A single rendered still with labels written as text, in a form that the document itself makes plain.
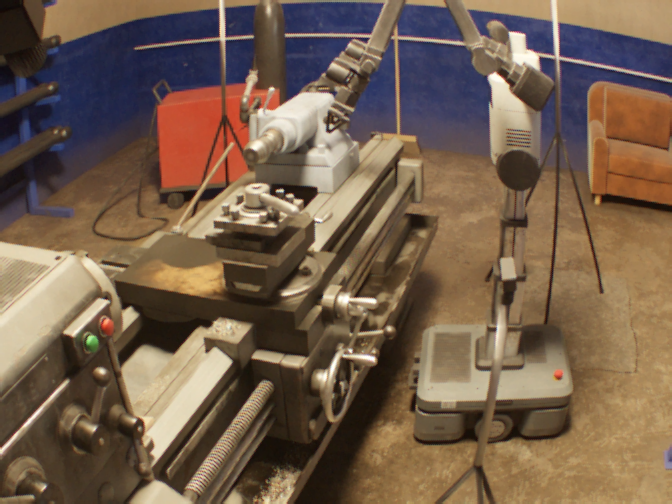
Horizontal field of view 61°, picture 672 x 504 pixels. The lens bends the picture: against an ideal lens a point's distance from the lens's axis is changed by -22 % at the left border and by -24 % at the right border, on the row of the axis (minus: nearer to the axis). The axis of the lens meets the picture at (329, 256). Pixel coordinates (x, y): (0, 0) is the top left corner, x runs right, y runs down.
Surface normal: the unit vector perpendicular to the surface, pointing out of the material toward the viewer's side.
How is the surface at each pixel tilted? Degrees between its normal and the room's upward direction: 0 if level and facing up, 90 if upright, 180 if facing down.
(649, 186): 90
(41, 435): 90
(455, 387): 0
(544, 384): 0
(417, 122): 90
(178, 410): 36
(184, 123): 90
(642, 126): 99
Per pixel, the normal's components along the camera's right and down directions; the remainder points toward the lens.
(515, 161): -0.15, 0.44
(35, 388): 0.95, 0.11
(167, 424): 0.53, -0.66
